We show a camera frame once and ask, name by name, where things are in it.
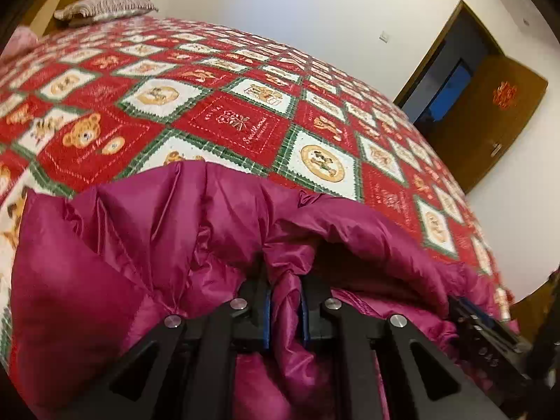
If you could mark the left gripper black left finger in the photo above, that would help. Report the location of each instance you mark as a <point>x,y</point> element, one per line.
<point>183,368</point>

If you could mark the white wall switch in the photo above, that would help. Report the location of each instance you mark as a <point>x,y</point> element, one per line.
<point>383,36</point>

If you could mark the brown wooden door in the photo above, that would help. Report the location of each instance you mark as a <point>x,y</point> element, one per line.
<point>475,133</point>

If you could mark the dark wooden door frame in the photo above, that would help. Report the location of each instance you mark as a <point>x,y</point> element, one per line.
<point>447,68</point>

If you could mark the pink floral folded blanket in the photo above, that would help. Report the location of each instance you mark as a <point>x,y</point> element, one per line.
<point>23,40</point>

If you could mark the magenta puffer jacket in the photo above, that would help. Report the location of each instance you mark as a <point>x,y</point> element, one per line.
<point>93,274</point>

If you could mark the striped grey pillow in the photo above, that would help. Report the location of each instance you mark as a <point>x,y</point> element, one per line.
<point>90,12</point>

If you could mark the brown wooden dresser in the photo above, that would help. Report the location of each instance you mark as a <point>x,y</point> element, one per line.
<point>537,321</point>

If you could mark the red patchwork bear bedspread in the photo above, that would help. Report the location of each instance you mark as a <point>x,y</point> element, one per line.
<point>89,105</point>

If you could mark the red door decoration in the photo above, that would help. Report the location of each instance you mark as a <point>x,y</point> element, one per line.
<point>504,95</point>

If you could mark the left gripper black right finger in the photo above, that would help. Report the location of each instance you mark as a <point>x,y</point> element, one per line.
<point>386,368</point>

